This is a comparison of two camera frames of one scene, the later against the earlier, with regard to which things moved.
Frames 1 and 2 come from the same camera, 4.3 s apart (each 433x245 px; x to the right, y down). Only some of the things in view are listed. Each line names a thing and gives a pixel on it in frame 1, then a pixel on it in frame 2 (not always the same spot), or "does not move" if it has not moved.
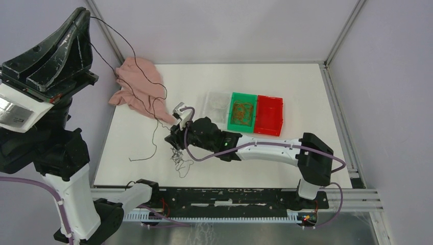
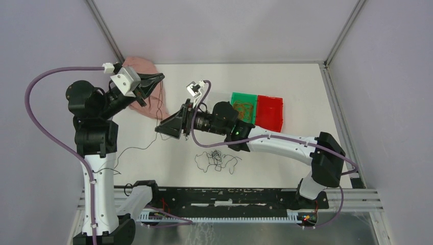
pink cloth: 143,88 does not move
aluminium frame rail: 355,198 does not move
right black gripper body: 179,135 -> 187,118
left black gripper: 71,51 -> 148,82
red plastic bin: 269,115 does not move
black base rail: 232,202 does not move
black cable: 183,166 -> 214,157
